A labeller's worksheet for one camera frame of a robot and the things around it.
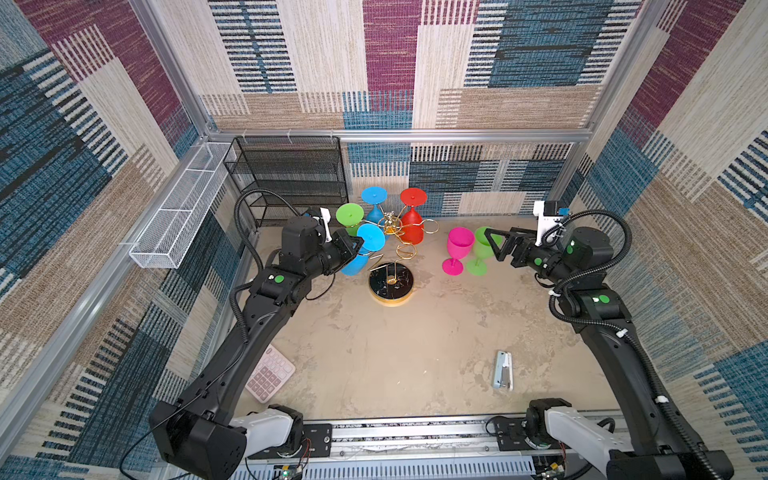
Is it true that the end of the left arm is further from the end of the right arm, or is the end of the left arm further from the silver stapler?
the silver stapler

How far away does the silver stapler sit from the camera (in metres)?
0.81

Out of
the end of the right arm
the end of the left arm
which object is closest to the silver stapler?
the end of the right arm
